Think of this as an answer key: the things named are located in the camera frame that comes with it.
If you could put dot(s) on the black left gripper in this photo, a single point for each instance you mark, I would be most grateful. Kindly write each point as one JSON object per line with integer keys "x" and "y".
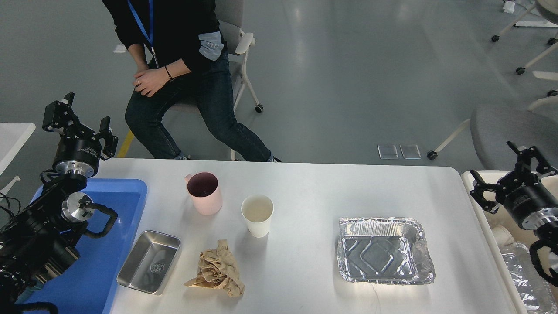
{"x": 79, "y": 148}

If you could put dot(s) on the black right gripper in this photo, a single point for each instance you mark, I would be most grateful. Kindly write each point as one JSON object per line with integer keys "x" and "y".
{"x": 521, "y": 192}

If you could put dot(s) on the pink plastic mug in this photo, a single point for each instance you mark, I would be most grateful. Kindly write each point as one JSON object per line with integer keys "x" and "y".
{"x": 203, "y": 189}

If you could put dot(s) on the stainless steel tray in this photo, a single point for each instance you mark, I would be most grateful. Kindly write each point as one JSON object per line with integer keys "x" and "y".
{"x": 148, "y": 265}

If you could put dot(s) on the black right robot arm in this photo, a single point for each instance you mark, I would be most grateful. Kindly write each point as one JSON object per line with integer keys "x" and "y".
{"x": 547, "y": 238}

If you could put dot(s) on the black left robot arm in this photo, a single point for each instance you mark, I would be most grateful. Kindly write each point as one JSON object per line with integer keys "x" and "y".
{"x": 39, "y": 243}

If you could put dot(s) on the white plastic bin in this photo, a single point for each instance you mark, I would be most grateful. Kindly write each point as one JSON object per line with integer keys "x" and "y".
{"x": 488, "y": 221}

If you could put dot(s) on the paper cup in bin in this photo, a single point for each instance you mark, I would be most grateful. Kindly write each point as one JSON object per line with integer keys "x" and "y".
{"x": 502, "y": 236}

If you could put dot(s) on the grey office chair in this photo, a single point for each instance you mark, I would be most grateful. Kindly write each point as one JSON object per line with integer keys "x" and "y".
{"x": 491, "y": 126}

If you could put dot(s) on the white side table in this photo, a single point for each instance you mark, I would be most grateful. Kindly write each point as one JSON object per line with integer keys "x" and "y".
{"x": 13, "y": 137}

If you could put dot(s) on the foil tray in bin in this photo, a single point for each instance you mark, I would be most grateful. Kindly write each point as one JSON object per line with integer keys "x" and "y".
{"x": 534, "y": 292}

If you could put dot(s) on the clear floor plate right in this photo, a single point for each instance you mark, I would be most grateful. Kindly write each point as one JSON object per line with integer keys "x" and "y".
{"x": 410, "y": 151}

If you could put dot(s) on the clear floor plate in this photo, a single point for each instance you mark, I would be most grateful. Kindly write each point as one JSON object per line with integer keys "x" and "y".
{"x": 410, "y": 151}
{"x": 388, "y": 152}

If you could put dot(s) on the seated person in black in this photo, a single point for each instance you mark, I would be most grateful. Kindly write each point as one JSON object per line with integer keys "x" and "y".
{"x": 180, "y": 53}

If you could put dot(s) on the clear floor plate left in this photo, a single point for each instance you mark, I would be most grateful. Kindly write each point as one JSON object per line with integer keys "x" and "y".
{"x": 388, "y": 152}

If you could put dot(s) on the blue plastic tray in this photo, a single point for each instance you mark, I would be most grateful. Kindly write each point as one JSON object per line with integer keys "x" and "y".
{"x": 89, "y": 285}

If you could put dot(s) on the aluminium foil tray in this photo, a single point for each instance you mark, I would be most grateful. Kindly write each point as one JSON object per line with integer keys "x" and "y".
{"x": 384, "y": 250}

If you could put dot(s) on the grey white rolling chair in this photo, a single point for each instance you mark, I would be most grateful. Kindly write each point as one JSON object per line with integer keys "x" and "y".
{"x": 242, "y": 56}

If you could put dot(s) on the white paper cup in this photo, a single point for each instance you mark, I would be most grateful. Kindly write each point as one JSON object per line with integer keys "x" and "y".
{"x": 257, "y": 211}

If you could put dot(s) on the crumpled brown paper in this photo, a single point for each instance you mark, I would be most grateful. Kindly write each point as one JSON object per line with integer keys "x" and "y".
{"x": 218, "y": 269}

